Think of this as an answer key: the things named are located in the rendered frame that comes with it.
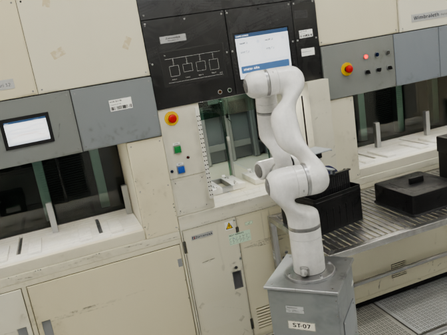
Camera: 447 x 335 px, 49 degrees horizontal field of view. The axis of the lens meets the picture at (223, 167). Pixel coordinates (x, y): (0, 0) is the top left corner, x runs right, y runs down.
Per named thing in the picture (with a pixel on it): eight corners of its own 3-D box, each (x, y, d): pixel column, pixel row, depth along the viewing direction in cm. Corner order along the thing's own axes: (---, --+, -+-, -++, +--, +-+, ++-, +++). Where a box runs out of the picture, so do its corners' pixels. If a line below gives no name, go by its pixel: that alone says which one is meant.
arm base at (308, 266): (328, 285, 175) (322, 237, 171) (278, 281, 183) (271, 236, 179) (340, 261, 191) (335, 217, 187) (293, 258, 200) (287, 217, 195)
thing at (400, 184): (414, 218, 221) (412, 191, 218) (373, 202, 248) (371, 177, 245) (464, 201, 230) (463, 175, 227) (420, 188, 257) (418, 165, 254)
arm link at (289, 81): (285, 201, 183) (326, 193, 185) (293, 197, 171) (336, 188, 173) (256, 76, 191) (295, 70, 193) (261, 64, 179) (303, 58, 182)
